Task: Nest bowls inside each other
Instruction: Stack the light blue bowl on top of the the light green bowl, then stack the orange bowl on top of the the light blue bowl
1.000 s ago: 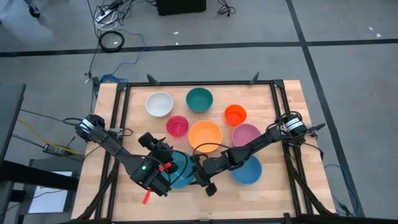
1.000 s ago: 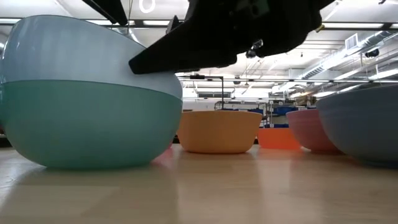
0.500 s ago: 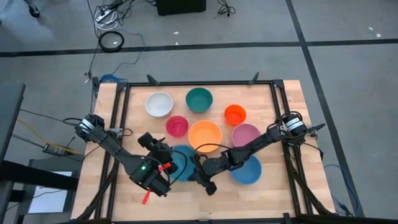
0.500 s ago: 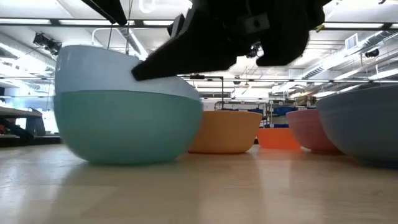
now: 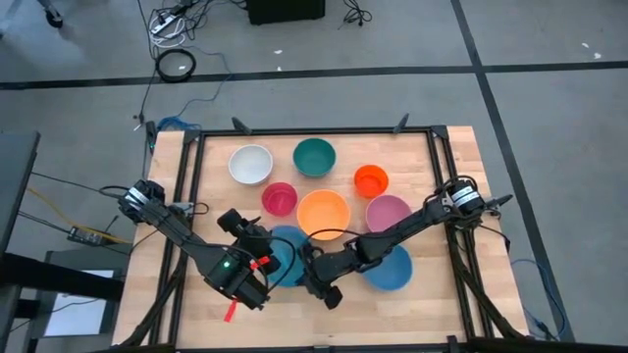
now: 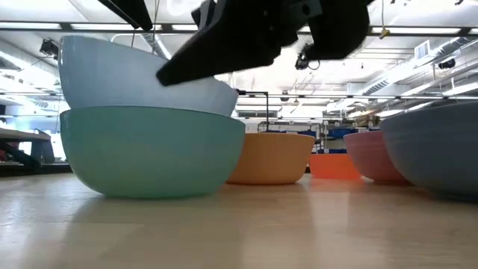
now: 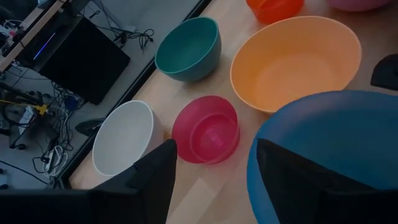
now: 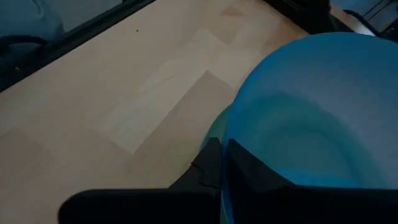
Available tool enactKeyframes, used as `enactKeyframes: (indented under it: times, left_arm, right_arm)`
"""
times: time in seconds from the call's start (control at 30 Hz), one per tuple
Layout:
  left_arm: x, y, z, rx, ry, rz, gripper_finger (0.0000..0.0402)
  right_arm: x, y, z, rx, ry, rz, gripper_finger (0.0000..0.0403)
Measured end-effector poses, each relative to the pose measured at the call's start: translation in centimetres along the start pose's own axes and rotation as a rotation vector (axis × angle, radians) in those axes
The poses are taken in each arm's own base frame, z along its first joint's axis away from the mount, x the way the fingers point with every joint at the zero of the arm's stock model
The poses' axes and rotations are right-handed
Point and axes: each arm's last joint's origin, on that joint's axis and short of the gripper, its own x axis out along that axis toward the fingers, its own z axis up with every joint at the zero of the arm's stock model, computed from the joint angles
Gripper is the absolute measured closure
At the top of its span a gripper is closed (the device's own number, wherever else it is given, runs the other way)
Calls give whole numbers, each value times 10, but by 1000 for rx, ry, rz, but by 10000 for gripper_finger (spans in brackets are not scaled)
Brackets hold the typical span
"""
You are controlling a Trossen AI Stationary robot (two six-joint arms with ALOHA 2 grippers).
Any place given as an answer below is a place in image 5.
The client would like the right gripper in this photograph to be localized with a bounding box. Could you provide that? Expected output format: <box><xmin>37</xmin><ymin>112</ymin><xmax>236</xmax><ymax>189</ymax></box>
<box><xmin>300</xmin><ymin>243</ymin><xmax>369</xmax><ymax>311</ymax></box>

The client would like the small orange bowl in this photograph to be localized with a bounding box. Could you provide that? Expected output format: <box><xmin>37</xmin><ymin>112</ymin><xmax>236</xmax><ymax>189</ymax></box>
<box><xmin>353</xmin><ymin>164</ymin><xmax>391</xmax><ymax>200</ymax></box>

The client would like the black camera cable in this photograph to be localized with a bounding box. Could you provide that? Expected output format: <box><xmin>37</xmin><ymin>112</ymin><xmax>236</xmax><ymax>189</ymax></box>
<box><xmin>303</xmin><ymin>227</ymin><xmax>363</xmax><ymax>245</ymax></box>
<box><xmin>263</xmin><ymin>235</ymin><xmax>298</xmax><ymax>291</ymax></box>

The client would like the small black electronics box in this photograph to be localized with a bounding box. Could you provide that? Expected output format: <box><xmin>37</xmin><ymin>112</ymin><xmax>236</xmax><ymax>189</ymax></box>
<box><xmin>66</xmin><ymin>226</ymin><xmax>108</xmax><ymax>247</ymax></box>

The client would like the black right camera cable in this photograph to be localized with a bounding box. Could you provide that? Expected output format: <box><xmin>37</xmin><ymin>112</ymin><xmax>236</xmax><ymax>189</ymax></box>
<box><xmin>303</xmin><ymin>227</ymin><xmax>363</xmax><ymax>245</ymax></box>

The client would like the black floor ring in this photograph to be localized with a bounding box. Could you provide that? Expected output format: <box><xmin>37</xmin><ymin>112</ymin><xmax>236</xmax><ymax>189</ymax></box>
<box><xmin>155</xmin><ymin>47</ymin><xmax>198</xmax><ymax>83</ymax></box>

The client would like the black left camera cable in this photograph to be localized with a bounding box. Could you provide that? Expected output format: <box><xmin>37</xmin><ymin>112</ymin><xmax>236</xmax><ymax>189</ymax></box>
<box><xmin>263</xmin><ymin>235</ymin><xmax>298</xmax><ymax>291</ymax></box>

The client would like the black aluminium table frame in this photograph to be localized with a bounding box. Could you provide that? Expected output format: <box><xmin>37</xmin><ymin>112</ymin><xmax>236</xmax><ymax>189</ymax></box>
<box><xmin>112</xmin><ymin>125</ymin><xmax>534</xmax><ymax>353</ymax></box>

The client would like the blue bowl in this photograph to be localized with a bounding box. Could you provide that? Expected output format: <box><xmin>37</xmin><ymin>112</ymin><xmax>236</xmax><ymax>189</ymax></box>
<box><xmin>361</xmin><ymin>243</ymin><xmax>414</xmax><ymax>292</ymax></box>

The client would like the white power strip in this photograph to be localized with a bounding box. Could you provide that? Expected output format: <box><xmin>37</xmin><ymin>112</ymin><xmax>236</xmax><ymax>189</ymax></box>
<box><xmin>149</xmin><ymin>12</ymin><xmax>179</xmax><ymax>36</ymax></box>

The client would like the pink bowl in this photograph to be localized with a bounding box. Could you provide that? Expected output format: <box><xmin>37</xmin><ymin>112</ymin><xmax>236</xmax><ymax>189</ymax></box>
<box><xmin>365</xmin><ymin>194</ymin><xmax>414</xmax><ymax>234</ymax></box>

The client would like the small magenta bowl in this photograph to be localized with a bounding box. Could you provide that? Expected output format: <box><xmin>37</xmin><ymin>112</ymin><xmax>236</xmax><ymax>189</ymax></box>
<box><xmin>261</xmin><ymin>181</ymin><xmax>299</xmax><ymax>218</ymax></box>

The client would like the dark desk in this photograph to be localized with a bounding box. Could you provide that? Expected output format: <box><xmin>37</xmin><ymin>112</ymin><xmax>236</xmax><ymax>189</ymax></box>
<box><xmin>0</xmin><ymin>130</ymin><xmax>41</xmax><ymax>252</ymax></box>

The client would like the blue cable by table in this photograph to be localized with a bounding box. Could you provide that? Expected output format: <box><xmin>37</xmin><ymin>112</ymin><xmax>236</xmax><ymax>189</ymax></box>
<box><xmin>509</xmin><ymin>258</ymin><xmax>569</xmax><ymax>340</ymax></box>

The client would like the turquoise bowl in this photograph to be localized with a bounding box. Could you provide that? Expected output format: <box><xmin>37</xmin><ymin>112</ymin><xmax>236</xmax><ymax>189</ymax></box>
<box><xmin>267</xmin><ymin>225</ymin><xmax>311</xmax><ymax>288</ymax></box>

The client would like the white bowl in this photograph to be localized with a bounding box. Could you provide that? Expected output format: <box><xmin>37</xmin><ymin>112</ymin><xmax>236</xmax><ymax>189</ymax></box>
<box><xmin>228</xmin><ymin>144</ymin><xmax>275</xmax><ymax>186</ymax></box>

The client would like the blue floor cable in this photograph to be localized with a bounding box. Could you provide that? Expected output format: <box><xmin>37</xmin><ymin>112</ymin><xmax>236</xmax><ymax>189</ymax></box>
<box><xmin>155</xmin><ymin>44</ymin><xmax>233</xmax><ymax>132</ymax></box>

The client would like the large orange bowl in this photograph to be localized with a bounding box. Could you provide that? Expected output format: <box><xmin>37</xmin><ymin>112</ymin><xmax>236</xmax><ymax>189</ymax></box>
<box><xmin>296</xmin><ymin>189</ymin><xmax>352</xmax><ymax>242</ymax></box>

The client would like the black floor cable bundle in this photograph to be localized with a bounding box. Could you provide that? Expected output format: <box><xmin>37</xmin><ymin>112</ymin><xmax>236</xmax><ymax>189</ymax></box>
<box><xmin>338</xmin><ymin>0</ymin><xmax>374</xmax><ymax>29</ymax></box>

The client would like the dark teal bowl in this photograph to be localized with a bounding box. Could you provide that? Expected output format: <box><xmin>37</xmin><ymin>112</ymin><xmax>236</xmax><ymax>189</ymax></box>
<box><xmin>292</xmin><ymin>137</ymin><xmax>339</xmax><ymax>178</ymax></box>

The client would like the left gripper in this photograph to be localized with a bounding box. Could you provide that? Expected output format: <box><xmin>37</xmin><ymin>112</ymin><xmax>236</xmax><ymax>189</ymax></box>
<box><xmin>217</xmin><ymin>208</ymin><xmax>282</xmax><ymax>276</ymax></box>

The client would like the yellow floor cable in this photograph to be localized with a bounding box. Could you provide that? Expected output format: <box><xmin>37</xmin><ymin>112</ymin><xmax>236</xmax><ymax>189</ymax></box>
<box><xmin>26</xmin><ymin>187</ymin><xmax>132</xmax><ymax>245</ymax></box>

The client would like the black floor box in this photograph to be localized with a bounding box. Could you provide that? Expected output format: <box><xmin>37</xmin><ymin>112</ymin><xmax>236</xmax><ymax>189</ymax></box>
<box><xmin>245</xmin><ymin>0</ymin><xmax>327</xmax><ymax>26</ymax></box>

